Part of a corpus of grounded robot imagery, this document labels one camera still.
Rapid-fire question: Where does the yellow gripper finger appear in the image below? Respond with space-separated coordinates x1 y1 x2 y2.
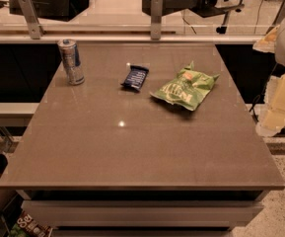
255 73 285 137
252 26 279 53

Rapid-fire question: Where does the silver blue redbull can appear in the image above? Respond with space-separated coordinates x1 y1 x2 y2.
57 39 85 85

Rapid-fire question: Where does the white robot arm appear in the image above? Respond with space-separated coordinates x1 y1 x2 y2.
253 18 285 137

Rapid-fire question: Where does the green chip bag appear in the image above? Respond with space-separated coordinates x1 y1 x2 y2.
150 61 219 112

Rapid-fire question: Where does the dark blue snack bar wrapper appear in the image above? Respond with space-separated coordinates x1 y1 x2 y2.
121 64 149 91

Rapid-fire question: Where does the grey table drawer base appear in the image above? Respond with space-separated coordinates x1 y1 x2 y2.
22 199 263 232

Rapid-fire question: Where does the colourful snack package on floor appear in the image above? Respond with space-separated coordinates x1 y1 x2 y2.
8 211 52 237

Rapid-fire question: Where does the black cable on floor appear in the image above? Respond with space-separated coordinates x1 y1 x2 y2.
249 94 264 123

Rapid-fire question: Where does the middle metal railing bracket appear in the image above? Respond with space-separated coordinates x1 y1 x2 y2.
151 0 163 40

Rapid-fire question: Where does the left metal railing bracket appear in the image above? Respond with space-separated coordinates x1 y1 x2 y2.
18 0 43 40

